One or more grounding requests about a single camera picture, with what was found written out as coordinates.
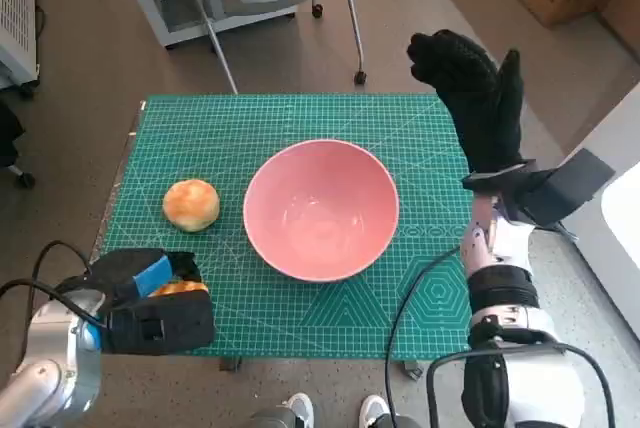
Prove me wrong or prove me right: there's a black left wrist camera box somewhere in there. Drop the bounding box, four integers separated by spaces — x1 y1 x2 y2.
102 290 216 357

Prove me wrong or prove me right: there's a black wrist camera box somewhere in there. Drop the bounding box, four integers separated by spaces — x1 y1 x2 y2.
517 147 617 229
102 290 216 357

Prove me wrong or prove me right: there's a looped black right arm cable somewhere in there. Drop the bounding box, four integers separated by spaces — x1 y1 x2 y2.
425 342 614 428

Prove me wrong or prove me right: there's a round bread bun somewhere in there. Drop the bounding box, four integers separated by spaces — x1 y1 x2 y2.
162 178 221 234

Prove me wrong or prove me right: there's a green cutting mat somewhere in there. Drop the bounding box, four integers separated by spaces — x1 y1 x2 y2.
97 92 474 362

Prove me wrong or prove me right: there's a pink bowl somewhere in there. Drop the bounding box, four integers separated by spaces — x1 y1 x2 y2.
242 138 401 283

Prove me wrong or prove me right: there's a dark robot right knee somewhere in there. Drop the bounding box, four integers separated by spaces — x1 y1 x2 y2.
372 412 416 428

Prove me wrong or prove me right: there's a grey robot left knee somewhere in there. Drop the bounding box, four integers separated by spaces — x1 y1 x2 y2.
247 407 301 428

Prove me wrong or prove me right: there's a white shoe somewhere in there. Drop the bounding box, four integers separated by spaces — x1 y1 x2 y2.
359 392 391 428
282 391 316 428

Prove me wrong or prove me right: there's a rectangular striped bread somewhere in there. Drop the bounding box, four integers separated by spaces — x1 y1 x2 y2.
148 281 209 298

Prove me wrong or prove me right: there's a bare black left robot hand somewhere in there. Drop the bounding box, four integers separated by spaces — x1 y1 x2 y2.
89 246 209 307

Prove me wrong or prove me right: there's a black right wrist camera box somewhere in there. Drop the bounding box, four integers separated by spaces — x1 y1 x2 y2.
517 147 617 229

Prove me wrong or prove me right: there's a white side table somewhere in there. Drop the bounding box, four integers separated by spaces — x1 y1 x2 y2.
539 80 640 339

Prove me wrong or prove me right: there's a long black right arm cable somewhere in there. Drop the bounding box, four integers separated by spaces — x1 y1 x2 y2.
384 245 464 428

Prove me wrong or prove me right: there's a black chair base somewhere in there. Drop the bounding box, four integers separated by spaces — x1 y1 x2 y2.
0 96 37 189

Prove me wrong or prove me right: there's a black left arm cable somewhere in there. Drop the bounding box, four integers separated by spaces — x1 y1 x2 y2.
0 240 109 332

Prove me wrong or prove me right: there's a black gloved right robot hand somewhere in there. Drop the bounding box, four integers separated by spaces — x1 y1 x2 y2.
405 29 526 179

